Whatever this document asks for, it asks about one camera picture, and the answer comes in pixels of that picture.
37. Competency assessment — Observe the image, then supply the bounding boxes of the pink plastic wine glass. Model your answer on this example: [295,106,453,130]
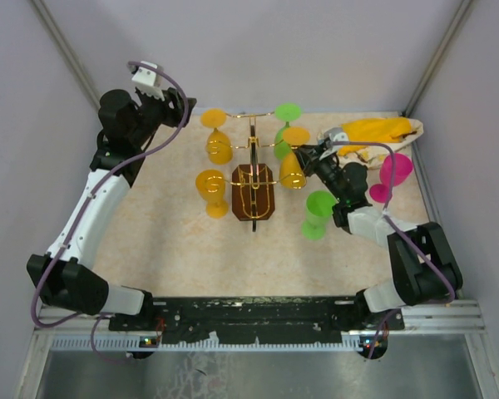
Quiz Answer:
[369,153,413,204]

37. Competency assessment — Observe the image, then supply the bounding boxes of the gold wire wine glass rack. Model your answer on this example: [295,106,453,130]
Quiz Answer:
[195,109,306,232]

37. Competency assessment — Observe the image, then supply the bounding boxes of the yellow patterned folded cloth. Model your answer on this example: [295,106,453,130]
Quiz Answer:
[318,117,424,170]

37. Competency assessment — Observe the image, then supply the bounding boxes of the wooden rack base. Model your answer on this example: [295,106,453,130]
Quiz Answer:
[231,164,275,221]

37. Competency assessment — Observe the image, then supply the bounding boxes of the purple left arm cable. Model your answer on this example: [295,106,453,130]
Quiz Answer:
[30,61,190,365]

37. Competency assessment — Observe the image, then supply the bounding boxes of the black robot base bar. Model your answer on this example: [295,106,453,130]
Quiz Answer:
[109,296,393,332]

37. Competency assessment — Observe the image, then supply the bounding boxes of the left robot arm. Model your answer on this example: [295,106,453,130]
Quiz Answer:
[27,87,196,330]

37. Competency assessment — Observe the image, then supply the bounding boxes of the green wine glass hung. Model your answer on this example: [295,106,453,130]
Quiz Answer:
[274,102,303,161]

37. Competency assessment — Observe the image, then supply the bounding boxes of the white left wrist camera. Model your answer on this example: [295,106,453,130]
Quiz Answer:
[128,61,165,101]

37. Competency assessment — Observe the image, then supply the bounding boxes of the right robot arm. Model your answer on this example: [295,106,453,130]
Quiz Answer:
[293,141,463,329]

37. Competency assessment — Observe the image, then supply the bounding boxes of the yellow wine glass hung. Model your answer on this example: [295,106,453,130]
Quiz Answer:
[200,109,233,165]

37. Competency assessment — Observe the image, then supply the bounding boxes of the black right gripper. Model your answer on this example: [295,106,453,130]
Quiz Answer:
[294,143,346,202]

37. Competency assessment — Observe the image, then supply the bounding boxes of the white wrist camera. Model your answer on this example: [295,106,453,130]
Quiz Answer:
[322,127,350,159]
[128,61,165,101]

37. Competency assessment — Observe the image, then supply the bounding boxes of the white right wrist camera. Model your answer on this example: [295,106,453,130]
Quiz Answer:
[322,127,350,159]

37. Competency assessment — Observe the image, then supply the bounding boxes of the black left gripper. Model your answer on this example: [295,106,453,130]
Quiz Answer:
[129,85,195,146]

